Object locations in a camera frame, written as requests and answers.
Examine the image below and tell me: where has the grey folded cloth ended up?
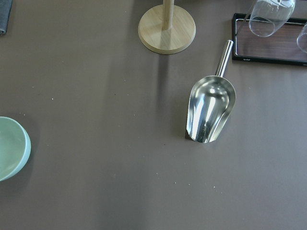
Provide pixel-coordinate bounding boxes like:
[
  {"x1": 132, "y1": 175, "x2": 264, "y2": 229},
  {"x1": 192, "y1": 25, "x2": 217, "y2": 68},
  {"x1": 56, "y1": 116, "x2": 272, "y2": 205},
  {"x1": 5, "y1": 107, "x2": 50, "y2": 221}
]
[{"x1": 0, "y1": 0, "x2": 13, "y2": 35}]

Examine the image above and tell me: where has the clear drinking glass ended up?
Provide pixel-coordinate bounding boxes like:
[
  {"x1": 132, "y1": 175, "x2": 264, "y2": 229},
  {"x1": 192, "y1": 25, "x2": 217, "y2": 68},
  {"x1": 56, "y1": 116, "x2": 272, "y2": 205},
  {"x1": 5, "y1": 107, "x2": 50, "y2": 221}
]
[
  {"x1": 248, "y1": 0, "x2": 296, "y2": 37},
  {"x1": 296, "y1": 24, "x2": 307, "y2": 53}
]

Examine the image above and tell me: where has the green bowl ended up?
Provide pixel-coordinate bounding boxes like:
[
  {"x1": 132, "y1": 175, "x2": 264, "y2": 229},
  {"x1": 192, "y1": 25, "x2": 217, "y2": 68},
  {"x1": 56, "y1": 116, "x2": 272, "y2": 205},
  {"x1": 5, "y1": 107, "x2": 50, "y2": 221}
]
[{"x1": 0, "y1": 116, "x2": 31, "y2": 181}]

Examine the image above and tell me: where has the black tray with wood inlay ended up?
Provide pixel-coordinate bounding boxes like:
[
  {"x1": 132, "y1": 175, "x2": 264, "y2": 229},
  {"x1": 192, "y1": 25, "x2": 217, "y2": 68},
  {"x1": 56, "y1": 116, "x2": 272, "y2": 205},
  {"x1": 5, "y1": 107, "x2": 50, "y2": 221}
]
[{"x1": 232, "y1": 13, "x2": 307, "y2": 66}]

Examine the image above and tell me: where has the steel scoop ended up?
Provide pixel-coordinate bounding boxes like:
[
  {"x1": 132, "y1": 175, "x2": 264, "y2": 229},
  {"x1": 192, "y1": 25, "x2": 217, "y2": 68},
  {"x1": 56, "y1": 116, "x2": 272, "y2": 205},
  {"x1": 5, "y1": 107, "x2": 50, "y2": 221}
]
[{"x1": 186, "y1": 40, "x2": 236, "y2": 143}]

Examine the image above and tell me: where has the wooden stand with round base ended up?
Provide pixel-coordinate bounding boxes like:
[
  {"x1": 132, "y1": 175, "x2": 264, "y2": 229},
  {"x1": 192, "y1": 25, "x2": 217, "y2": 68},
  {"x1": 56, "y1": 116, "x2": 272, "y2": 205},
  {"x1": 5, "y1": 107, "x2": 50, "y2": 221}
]
[{"x1": 138, "y1": 0, "x2": 196, "y2": 55}]

